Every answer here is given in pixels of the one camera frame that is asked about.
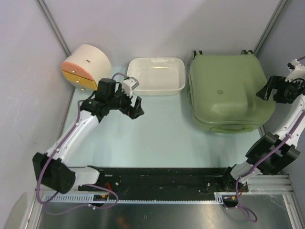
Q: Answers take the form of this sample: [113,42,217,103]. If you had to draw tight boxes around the cream drawer box orange fronts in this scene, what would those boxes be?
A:
[61,44,112,91]

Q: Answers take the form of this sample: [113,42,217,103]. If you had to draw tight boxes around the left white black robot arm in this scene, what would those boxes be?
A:
[32,76,144,194]

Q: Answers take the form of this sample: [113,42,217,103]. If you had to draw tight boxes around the green hard-shell suitcase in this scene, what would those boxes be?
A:
[188,50,275,133]

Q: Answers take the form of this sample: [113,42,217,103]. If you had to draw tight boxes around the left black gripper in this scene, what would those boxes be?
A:
[108,84,144,119]

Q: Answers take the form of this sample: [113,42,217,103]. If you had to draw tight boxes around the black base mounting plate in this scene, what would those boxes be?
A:
[78,167,236,201]

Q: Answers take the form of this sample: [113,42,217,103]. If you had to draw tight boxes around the white slotted cable duct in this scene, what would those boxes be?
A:
[42,192,226,205]

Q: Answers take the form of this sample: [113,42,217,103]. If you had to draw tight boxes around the aluminium frame rail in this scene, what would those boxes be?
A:
[247,175,294,195]

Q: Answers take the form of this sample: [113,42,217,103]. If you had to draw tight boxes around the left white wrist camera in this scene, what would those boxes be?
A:
[122,77,139,98]

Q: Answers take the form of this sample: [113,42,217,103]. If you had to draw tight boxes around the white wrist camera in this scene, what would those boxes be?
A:
[286,59,305,82]
[122,77,139,98]

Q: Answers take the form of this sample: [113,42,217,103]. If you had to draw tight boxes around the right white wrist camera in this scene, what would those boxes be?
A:
[286,59,305,82]

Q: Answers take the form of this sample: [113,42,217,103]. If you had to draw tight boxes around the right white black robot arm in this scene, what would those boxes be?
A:
[220,59,305,191]

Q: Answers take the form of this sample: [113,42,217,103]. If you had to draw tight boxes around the white rectangular plastic basin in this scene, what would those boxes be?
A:
[127,57,186,96]

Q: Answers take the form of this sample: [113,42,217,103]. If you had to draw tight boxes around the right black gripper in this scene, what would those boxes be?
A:
[256,75,301,104]

